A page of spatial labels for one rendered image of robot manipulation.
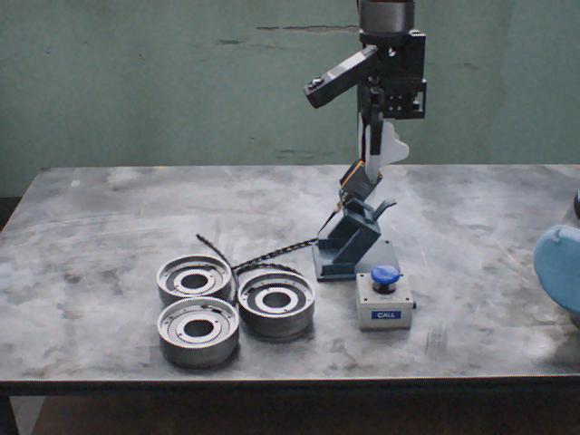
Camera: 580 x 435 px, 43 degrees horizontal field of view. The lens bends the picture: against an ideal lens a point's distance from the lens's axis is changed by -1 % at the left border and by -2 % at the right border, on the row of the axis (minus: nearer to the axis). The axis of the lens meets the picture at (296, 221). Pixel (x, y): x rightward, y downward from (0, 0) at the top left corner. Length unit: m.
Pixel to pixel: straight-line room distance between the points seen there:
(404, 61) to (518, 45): 1.65
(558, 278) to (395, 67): 0.36
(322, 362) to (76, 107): 1.90
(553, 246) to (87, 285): 0.66
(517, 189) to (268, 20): 1.33
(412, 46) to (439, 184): 0.43
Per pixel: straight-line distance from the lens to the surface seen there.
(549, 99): 2.78
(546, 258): 0.91
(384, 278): 1.01
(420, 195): 1.37
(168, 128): 2.70
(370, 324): 1.03
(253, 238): 1.23
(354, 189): 1.09
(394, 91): 1.03
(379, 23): 1.01
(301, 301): 1.03
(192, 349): 0.95
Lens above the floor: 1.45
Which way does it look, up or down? 31 degrees down
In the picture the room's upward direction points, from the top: straight up
